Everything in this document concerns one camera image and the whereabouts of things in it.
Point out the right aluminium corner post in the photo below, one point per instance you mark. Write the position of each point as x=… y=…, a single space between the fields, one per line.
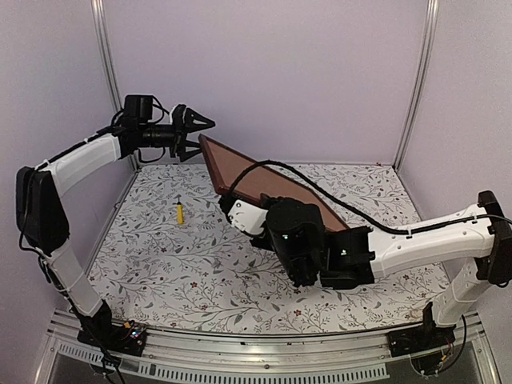
x=427 y=44

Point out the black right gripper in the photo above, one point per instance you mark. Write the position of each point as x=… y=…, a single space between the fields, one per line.
x=226 y=204

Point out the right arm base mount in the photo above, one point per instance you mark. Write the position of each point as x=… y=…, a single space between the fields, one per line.
x=418 y=339

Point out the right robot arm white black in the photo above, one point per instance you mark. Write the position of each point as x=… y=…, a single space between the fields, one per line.
x=310 y=252

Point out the yellow handled screwdriver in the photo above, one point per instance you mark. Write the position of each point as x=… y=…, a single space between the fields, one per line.
x=180 y=212

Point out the red-brown wooden picture frame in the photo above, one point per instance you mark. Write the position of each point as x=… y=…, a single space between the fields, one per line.
x=224 y=164

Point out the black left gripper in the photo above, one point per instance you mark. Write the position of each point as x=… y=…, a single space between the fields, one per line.
x=181 y=134

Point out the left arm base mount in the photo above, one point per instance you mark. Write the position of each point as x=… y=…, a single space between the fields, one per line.
x=128 y=338

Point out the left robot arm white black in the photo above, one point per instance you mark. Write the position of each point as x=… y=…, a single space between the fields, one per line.
x=41 y=218

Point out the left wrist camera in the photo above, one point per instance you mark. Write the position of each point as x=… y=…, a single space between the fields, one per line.
x=176 y=114

